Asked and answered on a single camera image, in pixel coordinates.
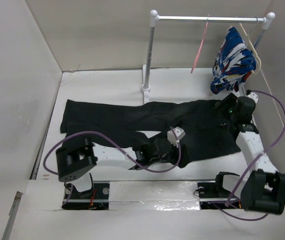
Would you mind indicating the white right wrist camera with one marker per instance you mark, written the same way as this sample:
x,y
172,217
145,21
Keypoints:
x,y
252,95

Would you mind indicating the cream plastic hanger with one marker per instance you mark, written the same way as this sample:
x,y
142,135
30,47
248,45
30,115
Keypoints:
x,y
250,46

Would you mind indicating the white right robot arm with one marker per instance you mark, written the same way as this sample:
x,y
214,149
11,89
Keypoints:
x,y
261,187

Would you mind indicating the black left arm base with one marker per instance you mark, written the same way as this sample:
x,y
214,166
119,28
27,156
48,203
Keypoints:
x,y
95,199

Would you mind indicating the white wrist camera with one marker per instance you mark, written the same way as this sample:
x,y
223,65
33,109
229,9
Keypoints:
x,y
252,95
175,135

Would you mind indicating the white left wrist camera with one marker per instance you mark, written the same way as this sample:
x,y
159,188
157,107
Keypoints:
x,y
175,135

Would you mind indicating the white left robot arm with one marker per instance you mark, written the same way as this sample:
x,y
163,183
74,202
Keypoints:
x,y
76,157

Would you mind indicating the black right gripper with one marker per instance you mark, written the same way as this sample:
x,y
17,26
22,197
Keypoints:
x,y
231,100

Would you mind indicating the black trousers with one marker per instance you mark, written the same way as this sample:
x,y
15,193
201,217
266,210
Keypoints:
x,y
207,134

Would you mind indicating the pink plastic hanger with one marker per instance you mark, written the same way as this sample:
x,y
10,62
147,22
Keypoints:
x,y
200,48

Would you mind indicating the blue patterned garment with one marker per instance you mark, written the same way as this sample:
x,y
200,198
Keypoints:
x,y
234,63

